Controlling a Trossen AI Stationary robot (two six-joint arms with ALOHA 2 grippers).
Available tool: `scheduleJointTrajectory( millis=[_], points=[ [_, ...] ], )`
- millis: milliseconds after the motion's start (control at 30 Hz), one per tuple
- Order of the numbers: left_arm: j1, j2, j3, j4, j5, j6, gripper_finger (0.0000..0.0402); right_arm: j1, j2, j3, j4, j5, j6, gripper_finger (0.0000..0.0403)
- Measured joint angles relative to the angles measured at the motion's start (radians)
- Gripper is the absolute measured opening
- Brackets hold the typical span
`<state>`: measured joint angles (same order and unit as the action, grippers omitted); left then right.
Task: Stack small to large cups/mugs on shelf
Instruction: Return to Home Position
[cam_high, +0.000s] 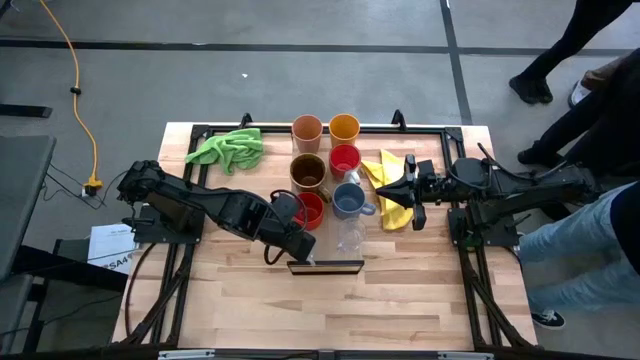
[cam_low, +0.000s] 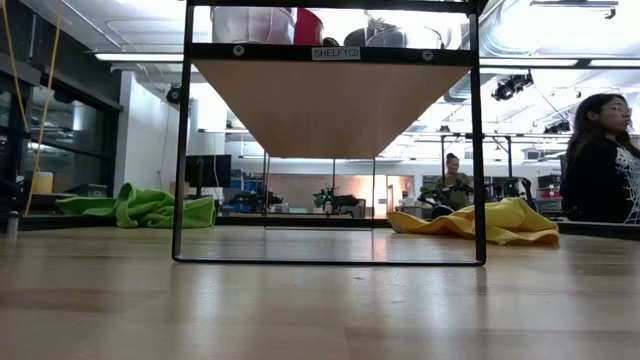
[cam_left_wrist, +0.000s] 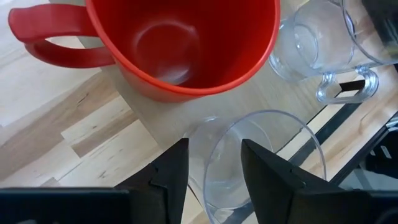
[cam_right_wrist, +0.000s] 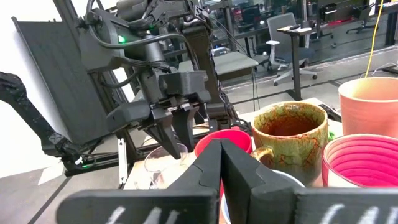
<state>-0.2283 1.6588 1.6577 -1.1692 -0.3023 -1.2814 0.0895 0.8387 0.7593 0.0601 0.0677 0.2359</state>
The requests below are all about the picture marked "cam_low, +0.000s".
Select red plastic cup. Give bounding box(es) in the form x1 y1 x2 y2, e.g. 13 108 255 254
293 7 325 46

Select tall orange plastic cup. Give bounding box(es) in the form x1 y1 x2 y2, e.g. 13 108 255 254
210 6 296 45

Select white shelf label sticker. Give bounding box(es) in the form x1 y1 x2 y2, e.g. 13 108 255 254
311 46 362 62

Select black metal shelf wooden board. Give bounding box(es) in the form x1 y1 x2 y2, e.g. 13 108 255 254
170 0 487 267

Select long ceiling light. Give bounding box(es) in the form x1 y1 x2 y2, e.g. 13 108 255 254
94 52 186 64
478 57 581 68

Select background robot with green light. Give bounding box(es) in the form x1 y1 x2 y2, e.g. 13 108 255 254
312 185 367 218

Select person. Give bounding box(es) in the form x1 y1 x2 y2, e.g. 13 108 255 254
559 93 640 225
433 152 474 211

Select blue storage bins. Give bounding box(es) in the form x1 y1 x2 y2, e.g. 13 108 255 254
229 178 265 214

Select black monitor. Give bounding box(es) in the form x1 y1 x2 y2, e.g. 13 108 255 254
184 154 233 200

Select yellow cloth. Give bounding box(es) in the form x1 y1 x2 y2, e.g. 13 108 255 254
387 196 560 247

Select green cloth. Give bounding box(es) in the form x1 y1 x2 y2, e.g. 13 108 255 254
55 182 217 230

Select yellow bucket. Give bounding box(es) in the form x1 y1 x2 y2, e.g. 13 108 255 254
30 171 54 195

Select black overhead camera rig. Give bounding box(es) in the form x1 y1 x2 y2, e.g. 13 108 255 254
492 72 534 102

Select small black overhead camera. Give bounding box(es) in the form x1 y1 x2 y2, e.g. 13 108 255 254
543 119 572 135

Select black table edge rail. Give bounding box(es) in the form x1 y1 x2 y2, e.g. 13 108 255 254
0 212 640 241

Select yellow cord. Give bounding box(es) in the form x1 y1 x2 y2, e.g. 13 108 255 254
23 0 64 217
0 0 31 135

